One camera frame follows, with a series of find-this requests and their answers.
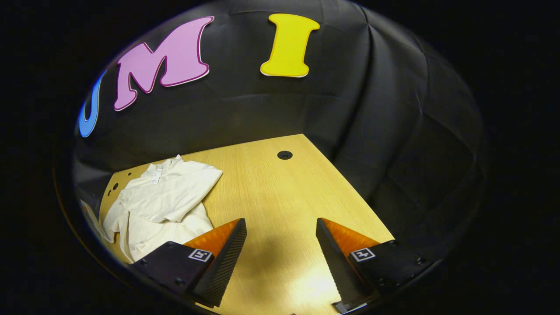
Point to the black backdrop cloth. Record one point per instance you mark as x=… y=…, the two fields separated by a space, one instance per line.
x=262 y=109

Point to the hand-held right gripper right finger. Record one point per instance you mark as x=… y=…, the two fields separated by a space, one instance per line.
x=334 y=267

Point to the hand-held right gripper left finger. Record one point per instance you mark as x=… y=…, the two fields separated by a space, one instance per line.
x=223 y=267

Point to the white sweatshirt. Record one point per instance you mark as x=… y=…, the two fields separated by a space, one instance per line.
x=162 y=201

